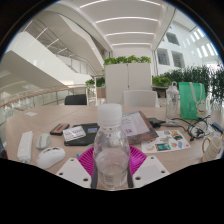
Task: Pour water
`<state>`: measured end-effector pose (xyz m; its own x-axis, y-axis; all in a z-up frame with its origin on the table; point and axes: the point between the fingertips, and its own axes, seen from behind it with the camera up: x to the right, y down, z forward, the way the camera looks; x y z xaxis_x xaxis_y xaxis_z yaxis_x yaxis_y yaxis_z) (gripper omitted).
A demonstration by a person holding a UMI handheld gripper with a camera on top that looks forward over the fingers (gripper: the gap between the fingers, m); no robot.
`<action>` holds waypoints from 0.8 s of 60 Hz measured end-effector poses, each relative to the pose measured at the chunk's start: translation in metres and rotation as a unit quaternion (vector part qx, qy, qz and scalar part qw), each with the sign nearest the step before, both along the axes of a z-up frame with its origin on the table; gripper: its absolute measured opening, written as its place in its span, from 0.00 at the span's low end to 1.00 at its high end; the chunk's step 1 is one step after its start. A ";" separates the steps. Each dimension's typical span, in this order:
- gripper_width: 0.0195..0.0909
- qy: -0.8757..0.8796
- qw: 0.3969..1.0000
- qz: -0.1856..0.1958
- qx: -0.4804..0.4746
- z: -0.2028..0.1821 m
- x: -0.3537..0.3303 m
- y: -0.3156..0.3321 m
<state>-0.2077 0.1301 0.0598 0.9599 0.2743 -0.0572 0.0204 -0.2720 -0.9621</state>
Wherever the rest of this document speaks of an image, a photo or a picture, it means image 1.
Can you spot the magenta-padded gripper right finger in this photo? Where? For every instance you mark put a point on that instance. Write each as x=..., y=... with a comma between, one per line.
x=150, y=170

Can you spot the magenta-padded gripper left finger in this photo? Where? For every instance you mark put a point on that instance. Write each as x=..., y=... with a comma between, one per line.
x=71, y=171

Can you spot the clear plastic water bottle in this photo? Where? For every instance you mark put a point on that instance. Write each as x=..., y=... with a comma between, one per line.
x=111, y=150

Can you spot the small blue object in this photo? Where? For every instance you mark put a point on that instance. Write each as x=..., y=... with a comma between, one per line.
x=77, y=155

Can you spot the white computer mouse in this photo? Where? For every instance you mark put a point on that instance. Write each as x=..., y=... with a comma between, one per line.
x=50, y=157

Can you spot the colourful sticker sheet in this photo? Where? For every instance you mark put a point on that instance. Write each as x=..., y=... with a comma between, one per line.
x=165, y=141

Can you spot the white printed card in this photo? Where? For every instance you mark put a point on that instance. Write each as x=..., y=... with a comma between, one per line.
x=74, y=133

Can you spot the black notebook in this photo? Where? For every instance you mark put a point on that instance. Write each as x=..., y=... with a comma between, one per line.
x=88, y=137

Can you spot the open booklet with brown cover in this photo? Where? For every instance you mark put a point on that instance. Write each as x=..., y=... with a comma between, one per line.
x=136, y=125

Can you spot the black power adapter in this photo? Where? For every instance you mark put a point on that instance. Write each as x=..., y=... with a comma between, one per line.
x=155, y=122

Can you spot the white power adapter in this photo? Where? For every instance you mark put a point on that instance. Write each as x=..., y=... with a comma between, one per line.
x=173, y=124

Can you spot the white power strip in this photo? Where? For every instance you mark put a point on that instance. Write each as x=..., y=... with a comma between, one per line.
x=25, y=146

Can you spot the white paper note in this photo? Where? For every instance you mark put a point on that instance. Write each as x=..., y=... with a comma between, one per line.
x=31, y=114

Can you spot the tall clear tumbler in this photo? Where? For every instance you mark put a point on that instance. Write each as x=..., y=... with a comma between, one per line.
x=172, y=101

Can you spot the black office chair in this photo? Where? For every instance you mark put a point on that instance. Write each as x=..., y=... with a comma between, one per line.
x=76, y=99

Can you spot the green tote bag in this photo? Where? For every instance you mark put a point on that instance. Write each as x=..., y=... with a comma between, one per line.
x=188, y=101

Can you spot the planter with green shrubs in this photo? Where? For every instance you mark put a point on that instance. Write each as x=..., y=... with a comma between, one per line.
x=161, y=81

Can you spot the small potted plants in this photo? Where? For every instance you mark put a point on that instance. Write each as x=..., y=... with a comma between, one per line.
x=100, y=81

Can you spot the white cabinet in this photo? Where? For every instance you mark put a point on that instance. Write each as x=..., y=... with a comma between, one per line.
x=128, y=76

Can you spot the row of dark green trees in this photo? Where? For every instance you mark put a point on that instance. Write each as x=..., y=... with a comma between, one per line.
x=200, y=75

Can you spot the bushy light green plants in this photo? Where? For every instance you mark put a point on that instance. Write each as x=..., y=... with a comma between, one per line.
x=126, y=60

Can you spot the ceiling light strips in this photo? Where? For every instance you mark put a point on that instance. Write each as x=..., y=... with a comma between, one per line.
x=126, y=19

